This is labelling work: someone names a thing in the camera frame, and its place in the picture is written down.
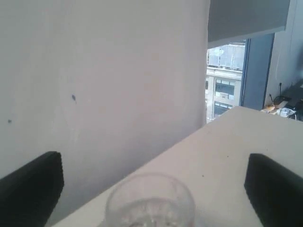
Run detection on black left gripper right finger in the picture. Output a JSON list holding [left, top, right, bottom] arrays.
[[244, 153, 303, 227]]

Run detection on clear dome shaker lid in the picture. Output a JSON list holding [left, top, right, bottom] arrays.
[[104, 173, 196, 227]]

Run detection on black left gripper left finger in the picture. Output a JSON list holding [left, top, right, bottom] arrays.
[[0, 151, 64, 227]]

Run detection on dark desk with clutter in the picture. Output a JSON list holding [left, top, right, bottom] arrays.
[[261, 80, 303, 122]]

